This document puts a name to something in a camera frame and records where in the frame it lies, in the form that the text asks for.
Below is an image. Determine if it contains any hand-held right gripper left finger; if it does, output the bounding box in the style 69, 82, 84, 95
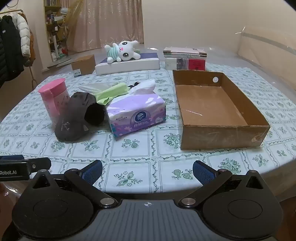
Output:
29, 160, 117, 208

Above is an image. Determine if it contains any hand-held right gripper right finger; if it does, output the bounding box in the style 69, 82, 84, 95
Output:
179, 160, 267, 208

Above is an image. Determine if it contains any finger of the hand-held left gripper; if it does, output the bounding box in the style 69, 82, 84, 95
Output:
0, 155, 52, 173

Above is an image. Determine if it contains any green cloth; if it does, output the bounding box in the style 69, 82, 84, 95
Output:
95, 83, 130, 106

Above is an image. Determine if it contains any clear plastic bag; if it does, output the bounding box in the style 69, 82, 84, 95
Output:
77, 82, 121, 95

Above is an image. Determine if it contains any pink plastic cup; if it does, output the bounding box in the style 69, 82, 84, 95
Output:
38, 78, 70, 123

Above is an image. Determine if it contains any purple tissue pack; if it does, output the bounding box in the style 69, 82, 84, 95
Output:
106, 78, 166, 139

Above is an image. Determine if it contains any clothes rack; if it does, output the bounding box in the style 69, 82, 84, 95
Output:
0, 9, 38, 90

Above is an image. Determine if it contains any small closed cardboard box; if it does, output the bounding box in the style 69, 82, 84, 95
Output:
71, 54, 96, 77

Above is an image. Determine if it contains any white and red box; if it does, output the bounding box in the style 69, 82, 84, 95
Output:
165, 57, 207, 70

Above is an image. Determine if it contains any white and blue flat box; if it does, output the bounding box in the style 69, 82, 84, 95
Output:
95, 52, 160, 76

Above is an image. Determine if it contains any orange jacket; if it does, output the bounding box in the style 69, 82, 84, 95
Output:
18, 13, 36, 67

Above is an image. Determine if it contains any black jacket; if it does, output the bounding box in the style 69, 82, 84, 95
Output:
0, 15, 25, 88

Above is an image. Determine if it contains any dark edged book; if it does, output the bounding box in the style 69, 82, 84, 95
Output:
163, 53, 207, 59

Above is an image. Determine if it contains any pink cover book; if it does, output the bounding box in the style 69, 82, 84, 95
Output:
163, 47, 207, 55

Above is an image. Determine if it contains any white plush toy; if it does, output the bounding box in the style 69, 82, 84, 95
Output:
104, 40, 141, 63

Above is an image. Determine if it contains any white puffer jacket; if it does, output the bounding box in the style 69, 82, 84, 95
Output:
17, 14, 31, 57

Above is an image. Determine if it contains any cluttered bookshelf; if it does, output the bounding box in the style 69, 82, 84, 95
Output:
43, 0, 70, 62

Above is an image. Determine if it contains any clear plastic sheet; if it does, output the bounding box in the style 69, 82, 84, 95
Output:
235, 27, 296, 68

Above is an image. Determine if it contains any yellowish plastic wrap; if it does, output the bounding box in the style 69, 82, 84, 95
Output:
63, 3, 82, 48

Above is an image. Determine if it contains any beige curtain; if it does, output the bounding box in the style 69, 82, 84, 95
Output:
66, 0, 145, 52

